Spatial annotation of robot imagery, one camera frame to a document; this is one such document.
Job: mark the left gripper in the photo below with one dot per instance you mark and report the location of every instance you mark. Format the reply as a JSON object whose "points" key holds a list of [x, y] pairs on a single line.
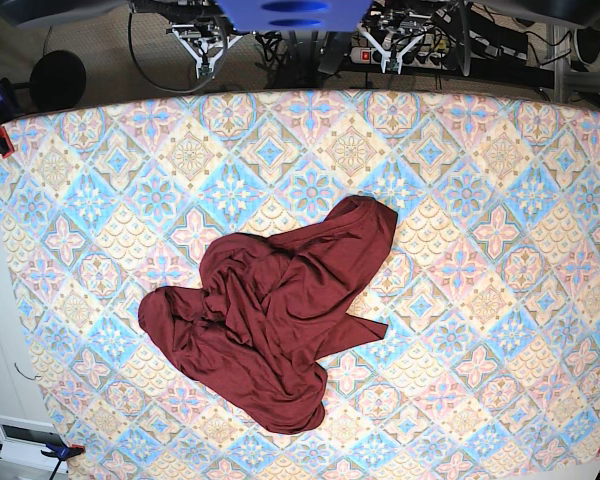
{"points": [[394, 29]]}

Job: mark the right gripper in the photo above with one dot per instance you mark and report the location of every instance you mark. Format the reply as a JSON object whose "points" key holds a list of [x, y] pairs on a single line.
{"points": [[201, 37]]}

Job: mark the dark red t-shirt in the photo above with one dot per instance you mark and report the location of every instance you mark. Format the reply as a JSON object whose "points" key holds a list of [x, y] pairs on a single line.
{"points": [[269, 309]]}

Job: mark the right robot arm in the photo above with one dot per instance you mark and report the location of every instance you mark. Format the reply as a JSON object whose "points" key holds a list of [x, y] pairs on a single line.
{"points": [[43, 13]]}

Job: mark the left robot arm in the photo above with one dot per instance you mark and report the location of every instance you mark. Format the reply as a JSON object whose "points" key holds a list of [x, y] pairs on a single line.
{"points": [[456, 21]]}

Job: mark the white power strip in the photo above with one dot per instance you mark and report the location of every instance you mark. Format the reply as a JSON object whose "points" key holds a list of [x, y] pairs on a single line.
{"points": [[426, 55]]}

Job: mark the black round stool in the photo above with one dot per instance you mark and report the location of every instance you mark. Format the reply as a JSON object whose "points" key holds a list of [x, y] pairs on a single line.
{"points": [[57, 81]]}

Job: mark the black round object top right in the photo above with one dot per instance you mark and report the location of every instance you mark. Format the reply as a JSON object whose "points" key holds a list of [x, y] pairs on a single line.
{"points": [[587, 45]]}

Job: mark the patterned tablecloth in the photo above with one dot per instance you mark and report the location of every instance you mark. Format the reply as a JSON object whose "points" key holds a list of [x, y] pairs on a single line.
{"points": [[491, 291]]}

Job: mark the blue orange clamp lower left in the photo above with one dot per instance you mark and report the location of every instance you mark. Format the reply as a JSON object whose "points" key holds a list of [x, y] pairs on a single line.
{"points": [[55, 452]]}

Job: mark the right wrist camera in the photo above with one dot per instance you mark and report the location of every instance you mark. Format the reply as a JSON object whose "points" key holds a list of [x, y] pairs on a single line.
{"points": [[204, 71]]}

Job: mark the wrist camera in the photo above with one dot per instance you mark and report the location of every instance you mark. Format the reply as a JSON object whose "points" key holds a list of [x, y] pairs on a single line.
{"points": [[204, 71], [393, 66]]}

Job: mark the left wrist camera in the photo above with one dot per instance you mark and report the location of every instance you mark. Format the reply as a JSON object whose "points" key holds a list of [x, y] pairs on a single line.
{"points": [[393, 66]]}

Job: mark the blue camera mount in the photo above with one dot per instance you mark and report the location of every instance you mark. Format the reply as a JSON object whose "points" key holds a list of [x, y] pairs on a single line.
{"points": [[290, 15]]}

